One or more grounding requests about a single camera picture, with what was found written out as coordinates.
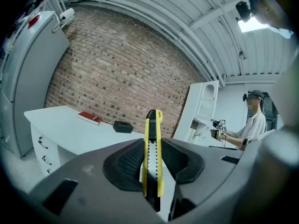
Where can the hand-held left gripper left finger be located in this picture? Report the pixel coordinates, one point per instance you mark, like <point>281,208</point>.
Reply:
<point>88,183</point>

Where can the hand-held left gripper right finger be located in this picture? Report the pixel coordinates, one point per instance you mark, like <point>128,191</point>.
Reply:
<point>210,167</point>

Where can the white desk with drawers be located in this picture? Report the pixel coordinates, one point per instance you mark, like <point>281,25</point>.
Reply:
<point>63,129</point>

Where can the red book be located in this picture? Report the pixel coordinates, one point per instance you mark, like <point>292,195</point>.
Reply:
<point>90,118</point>

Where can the black tissue box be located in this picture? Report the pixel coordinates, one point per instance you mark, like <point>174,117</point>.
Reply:
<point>122,126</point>

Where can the grey metal cabinet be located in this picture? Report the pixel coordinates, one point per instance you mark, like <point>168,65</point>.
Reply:
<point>30,78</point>

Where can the rectangular ceiling light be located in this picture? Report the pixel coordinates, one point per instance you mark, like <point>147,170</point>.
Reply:
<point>251,26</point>

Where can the person's head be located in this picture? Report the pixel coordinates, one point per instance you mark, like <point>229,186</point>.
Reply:
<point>268,8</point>

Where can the red object on cabinet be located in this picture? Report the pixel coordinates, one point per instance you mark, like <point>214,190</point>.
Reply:
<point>33,22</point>

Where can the white paper roll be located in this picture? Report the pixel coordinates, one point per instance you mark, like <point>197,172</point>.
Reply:
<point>67,13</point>

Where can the black head-mounted camera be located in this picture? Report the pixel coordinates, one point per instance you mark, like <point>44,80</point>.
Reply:
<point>243,10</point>

